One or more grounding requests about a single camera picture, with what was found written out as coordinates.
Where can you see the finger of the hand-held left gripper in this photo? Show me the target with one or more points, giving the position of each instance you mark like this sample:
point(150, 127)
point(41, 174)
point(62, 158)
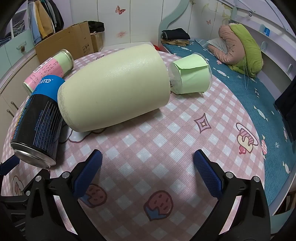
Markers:
point(8, 165)

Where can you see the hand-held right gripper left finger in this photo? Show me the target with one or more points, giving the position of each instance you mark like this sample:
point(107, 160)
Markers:
point(89, 176)

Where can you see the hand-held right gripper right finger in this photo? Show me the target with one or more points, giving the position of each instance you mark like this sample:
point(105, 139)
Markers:
point(208, 176)

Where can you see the large pale green foam cylinder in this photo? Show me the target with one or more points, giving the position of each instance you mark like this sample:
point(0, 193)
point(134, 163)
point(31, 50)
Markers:
point(111, 85)

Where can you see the clear cup with green paper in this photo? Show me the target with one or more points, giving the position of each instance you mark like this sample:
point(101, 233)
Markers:
point(192, 74)

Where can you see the black and blue can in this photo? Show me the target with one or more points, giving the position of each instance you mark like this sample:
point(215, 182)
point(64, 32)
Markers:
point(39, 120)

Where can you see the bed with blue sheet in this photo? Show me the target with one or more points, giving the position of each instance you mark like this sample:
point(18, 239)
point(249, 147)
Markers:
point(254, 102)

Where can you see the pale green wardrobe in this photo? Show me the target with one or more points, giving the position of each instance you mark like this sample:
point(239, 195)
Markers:
point(13, 67)

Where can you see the pink label glass jar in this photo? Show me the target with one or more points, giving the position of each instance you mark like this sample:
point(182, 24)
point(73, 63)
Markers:
point(46, 69)

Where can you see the dark cloth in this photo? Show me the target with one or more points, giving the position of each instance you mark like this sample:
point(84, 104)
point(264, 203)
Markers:
point(286, 99)

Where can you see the grey pillow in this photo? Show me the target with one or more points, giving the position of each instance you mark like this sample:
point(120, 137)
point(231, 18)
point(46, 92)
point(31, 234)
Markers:
point(217, 44)

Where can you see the pink and green quilt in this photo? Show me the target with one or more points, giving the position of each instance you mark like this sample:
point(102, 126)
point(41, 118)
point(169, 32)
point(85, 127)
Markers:
point(247, 48)

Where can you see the small cardboard box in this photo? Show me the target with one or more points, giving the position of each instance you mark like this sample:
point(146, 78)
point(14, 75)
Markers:
point(96, 42)

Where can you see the large cardboard box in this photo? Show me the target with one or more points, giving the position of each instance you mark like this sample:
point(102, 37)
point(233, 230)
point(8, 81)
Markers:
point(62, 42)

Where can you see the folded tan clothes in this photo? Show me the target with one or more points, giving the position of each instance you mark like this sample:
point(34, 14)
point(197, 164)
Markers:
point(175, 42)

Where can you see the light blue hanging garment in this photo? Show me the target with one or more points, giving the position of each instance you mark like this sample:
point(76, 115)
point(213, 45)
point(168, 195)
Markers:
point(35, 27)

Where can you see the folded dark clothes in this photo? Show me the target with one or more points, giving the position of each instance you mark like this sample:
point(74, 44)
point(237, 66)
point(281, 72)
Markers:
point(175, 33)

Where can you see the black clothes bundle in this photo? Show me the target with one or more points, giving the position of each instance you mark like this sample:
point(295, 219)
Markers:
point(96, 26)

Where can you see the tan hanging jacket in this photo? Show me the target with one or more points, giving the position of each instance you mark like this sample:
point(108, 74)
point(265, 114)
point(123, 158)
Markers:
point(46, 20)

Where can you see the dark hanging jacket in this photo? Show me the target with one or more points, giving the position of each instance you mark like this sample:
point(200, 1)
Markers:
point(56, 16)

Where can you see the small butterfly wall sticker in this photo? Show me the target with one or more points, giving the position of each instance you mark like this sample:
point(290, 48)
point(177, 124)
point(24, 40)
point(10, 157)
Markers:
point(208, 21)

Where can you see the white bed side rail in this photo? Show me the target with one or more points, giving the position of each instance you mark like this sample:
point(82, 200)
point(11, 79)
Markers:
point(275, 30)

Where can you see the pink butterfly wall sticker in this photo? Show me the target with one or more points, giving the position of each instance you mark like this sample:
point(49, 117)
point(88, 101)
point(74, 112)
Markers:
point(120, 10)

